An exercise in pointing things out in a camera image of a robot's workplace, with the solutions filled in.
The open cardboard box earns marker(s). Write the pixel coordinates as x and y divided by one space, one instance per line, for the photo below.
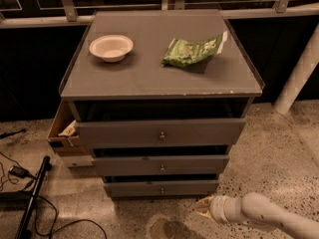
64 140

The grey top drawer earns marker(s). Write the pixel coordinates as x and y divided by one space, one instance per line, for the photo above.
158 133

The black flat floor base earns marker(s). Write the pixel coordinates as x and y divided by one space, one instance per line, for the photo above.
15 196

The grey drawer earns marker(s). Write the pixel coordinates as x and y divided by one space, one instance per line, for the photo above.
160 188
158 133
160 165

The black pole on floor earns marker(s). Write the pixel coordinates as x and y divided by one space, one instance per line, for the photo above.
23 232

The grey drawer cabinet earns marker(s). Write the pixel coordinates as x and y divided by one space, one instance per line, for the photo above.
139 87

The green snack bag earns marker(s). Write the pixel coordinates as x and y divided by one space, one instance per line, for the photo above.
181 53

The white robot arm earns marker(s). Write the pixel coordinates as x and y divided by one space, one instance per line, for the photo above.
254 209

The black power adapter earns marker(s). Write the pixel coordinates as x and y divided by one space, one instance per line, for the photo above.
18 171

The grey bottom drawer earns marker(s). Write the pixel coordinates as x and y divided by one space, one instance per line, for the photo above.
160 188

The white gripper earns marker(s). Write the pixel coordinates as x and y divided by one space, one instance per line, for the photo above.
216 209

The metal window railing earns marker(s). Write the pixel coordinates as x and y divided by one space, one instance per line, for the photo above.
37 13

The grey middle drawer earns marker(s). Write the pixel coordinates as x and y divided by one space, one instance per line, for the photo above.
160 165

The white paper bowl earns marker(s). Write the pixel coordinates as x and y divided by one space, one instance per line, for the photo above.
111 48

